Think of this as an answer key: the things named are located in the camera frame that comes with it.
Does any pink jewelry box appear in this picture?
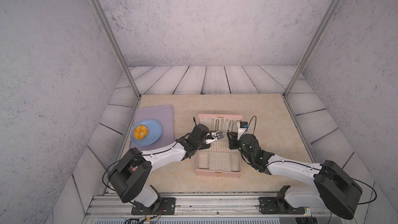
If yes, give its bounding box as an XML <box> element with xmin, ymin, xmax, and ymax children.
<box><xmin>196</xmin><ymin>114</ymin><xmax>243</xmax><ymax>178</ymax></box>

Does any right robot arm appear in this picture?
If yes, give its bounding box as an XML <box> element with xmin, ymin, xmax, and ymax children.
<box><xmin>227</xmin><ymin>132</ymin><xmax>363</xmax><ymax>220</ymax></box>

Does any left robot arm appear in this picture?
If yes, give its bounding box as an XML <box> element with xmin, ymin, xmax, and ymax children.
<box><xmin>107</xmin><ymin>124</ymin><xmax>210</xmax><ymax>208</ymax></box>

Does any purple mat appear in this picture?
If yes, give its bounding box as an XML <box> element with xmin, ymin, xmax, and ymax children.
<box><xmin>129</xmin><ymin>105</ymin><xmax>174</xmax><ymax>151</ymax></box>

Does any blue plate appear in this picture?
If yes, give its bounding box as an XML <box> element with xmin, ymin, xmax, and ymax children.
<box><xmin>130</xmin><ymin>119</ymin><xmax>163</xmax><ymax>147</ymax></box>

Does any yellow bread bun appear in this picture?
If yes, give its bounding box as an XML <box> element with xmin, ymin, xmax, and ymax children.
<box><xmin>133</xmin><ymin>125</ymin><xmax>148</xmax><ymax>140</ymax></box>

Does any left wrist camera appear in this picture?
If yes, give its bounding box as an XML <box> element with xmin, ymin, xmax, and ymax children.
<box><xmin>205</xmin><ymin>132</ymin><xmax>224</xmax><ymax>144</ymax></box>

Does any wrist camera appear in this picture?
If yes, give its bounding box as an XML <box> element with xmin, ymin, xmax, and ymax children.
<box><xmin>237</xmin><ymin>121</ymin><xmax>249</xmax><ymax>140</ymax></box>
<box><xmin>205</xmin><ymin>132</ymin><xmax>224</xmax><ymax>144</ymax></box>

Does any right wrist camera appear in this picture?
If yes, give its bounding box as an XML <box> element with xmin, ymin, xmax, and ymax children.
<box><xmin>237</xmin><ymin>121</ymin><xmax>249</xmax><ymax>140</ymax></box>

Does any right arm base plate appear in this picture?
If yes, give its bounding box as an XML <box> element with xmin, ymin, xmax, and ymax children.
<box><xmin>259</xmin><ymin>197</ymin><xmax>305</xmax><ymax>215</ymax></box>

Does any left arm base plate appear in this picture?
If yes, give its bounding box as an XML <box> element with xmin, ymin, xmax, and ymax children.
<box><xmin>131</xmin><ymin>198</ymin><xmax>176</xmax><ymax>216</ymax></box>

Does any aluminium rail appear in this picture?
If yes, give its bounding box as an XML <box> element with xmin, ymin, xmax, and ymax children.
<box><xmin>83</xmin><ymin>193</ymin><xmax>314</xmax><ymax>224</ymax></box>

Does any right frame post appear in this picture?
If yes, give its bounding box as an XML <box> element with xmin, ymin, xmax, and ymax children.
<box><xmin>283</xmin><ymin>0</ymin><xmax>342</xmax><ymax>99</ymax></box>

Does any frame post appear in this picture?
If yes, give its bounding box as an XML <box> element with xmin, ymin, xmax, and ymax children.
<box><xmin>89</xmin><ymin>0</ymin><xmax>141</xmax><ymax>99</ymax></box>
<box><xmin>283</xmin><ymin>0</ymin><xmax>342</xmax><ymax>99</ymax></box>

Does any left frame post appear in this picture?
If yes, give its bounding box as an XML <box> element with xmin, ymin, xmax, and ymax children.
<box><xmin>89</xmin><ymin>0</ymin><xmax>141</xmax><ymax>99</ymax></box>

